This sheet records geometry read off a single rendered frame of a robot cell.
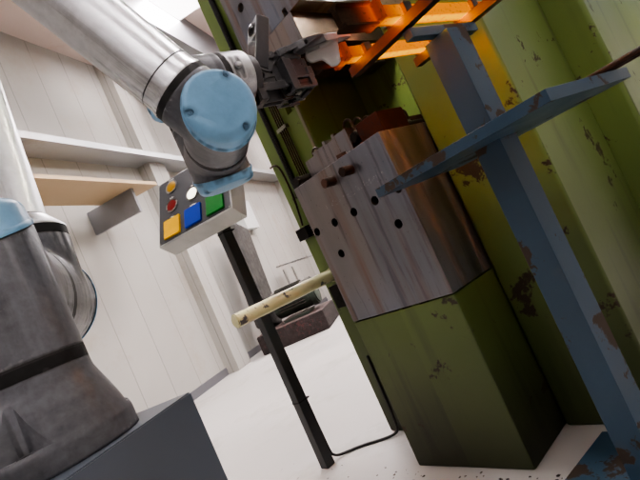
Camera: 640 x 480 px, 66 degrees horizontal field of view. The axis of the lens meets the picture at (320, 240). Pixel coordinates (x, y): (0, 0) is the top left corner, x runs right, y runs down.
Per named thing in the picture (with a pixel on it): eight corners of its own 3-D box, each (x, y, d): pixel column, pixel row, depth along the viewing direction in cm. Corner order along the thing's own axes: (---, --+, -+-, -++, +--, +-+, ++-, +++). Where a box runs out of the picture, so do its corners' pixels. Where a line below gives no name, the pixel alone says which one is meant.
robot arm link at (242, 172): (201, 189, 68) (166, 108, 68) (200, 208, 79) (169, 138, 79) (263, 166, 70) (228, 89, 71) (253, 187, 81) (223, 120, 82)
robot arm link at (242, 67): (201, 71, 84) (220, 37, 76) (226, 69, 87) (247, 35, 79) (222, 119, 84) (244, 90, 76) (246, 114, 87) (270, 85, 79)
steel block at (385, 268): (453, 293, 121) (378, 130, 123) (353, 322, 149) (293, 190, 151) (540, 232, 159) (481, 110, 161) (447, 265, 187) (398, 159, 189)
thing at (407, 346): (535, 470, 119) (453, 293, 121) (418, 466, 147) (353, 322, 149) (604, 367, 156) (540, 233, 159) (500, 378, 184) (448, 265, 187)
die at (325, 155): (355, 152, 138) (343, 126, 138) (313, 181, 152) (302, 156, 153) (434, 133, 166) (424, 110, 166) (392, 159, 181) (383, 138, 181)
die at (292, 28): (303, 40, 139) (290, 10, 140) (267, 79, 154) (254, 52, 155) (390, 40, 168) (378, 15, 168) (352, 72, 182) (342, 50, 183)
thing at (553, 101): (550, 101, 70) (545, 89, 70) (378, 198, 102) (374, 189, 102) (631, 76, 87) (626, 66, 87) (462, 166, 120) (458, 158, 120)
